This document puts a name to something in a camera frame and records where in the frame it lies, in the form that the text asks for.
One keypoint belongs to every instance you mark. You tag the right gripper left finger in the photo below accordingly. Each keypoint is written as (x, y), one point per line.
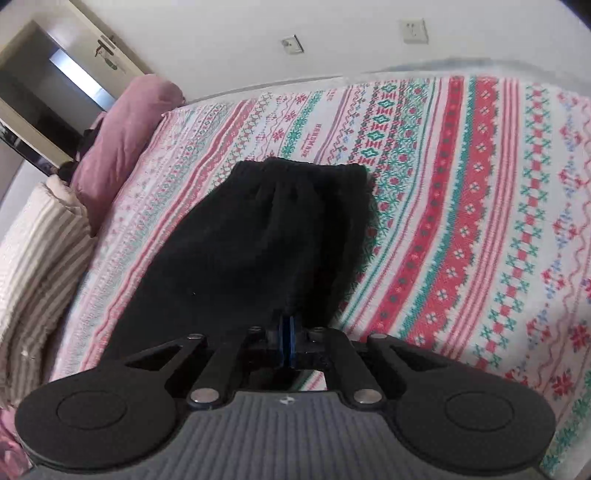
(122, 411)

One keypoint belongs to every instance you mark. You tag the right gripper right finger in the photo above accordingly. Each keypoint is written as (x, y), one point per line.
(455, 417)

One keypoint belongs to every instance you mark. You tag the black pants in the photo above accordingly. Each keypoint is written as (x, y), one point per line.
(277, 239)

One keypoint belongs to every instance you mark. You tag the patterned red green bedsheet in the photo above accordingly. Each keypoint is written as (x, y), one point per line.
(477, 249)

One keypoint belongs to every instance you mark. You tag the striped beige pillow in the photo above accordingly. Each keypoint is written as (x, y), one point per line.
(44, 256)

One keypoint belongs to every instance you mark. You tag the mauve pink pillow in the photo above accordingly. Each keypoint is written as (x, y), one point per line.
(125, 131)

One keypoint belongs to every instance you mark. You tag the cream door with handle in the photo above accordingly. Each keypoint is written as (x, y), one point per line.
(89, 47)

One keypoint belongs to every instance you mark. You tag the white wall socket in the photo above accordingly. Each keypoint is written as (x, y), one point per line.
(414, 31)

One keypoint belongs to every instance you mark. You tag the white wall switch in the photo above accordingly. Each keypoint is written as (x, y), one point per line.
(292, 45)

